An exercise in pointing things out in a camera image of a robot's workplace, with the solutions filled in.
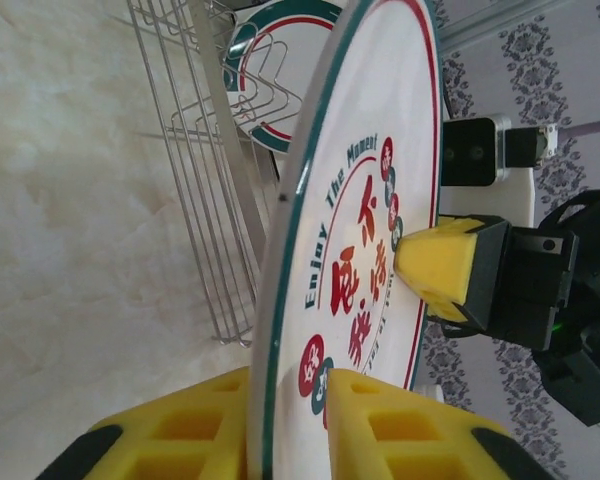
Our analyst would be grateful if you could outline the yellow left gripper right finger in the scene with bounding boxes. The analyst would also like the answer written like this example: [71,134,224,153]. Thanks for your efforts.
[323,367,554,480]

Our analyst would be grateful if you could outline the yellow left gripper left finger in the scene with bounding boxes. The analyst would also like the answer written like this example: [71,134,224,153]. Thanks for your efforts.
[42,366,255,480]

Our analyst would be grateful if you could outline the round plate with red lettering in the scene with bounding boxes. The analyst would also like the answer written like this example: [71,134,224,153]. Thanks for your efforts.
[247,0,444,480]

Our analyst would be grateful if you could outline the round plate green red rings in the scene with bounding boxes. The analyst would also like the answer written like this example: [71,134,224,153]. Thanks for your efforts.
[222,0,346,154]

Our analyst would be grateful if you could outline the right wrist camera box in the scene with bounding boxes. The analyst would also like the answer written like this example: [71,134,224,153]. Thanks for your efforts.
[442,113,564,227]

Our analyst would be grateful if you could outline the aluminium frame post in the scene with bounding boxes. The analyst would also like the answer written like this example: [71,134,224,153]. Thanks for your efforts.
[437,0,600,54]

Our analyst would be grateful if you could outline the metal wire dish rack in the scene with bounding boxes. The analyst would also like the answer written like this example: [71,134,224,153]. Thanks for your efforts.
[124,0,311,347]

